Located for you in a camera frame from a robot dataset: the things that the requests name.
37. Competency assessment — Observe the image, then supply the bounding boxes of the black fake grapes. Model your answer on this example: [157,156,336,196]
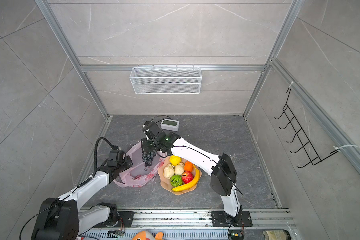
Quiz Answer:
[142,151,157,168]

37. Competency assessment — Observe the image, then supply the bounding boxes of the pink plastic shopping bag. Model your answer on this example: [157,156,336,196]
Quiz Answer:
[113,142,165,188]

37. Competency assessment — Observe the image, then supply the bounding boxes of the yellow fake lemon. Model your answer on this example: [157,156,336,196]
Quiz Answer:
[169,155,182,167]

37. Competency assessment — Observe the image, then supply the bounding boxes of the beige fake fruit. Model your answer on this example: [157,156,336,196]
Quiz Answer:
[163,164,175,180]

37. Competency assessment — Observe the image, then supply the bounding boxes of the orange fake orange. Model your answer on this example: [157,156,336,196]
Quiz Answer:
[184,161,194,173]

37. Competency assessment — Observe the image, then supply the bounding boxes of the pink wavy plate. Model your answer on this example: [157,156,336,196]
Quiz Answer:
[158,157,202,195]

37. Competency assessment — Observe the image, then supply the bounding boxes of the green fake apple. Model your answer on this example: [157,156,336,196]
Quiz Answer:
[170,175,183,188]

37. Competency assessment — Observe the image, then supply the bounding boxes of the red fake fruit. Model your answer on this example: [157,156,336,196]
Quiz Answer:
[181,171,194,184]

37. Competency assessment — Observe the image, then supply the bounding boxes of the yellow fake banana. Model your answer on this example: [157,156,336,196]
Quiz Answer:
[172,166,201,192]

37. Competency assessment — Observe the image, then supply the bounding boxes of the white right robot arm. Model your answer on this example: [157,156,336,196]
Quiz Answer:
[141,121,243,227]

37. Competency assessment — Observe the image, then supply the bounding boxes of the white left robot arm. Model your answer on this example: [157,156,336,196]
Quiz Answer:
[31,137,132,240]

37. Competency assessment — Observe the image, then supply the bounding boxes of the white digital clock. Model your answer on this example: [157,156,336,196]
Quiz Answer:
[160,119,180,132]

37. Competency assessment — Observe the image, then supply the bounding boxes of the orange plush toy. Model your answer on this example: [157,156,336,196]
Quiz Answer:
[132,231,164,240]

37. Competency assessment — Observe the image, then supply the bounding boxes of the white wire mesh basket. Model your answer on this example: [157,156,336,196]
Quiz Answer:
[130,67,202,95]

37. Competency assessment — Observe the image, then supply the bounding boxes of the black wire hook rack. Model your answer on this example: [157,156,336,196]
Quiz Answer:
[274,89,340,169]

